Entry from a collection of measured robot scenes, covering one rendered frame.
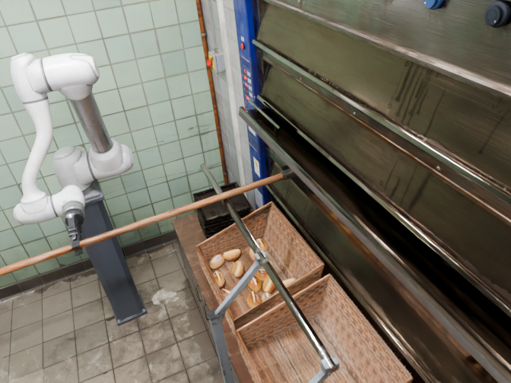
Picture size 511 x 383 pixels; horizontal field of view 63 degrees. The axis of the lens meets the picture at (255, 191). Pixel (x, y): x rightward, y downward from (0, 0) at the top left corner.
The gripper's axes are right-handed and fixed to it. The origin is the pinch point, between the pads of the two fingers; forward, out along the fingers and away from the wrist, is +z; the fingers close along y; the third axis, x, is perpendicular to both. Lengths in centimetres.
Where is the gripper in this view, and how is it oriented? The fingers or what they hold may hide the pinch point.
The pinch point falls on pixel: (77, 245)
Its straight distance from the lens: 182.5
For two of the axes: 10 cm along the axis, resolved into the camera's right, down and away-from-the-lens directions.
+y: 0.8, 8.0, 6.0
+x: -9.2, 2.9, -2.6
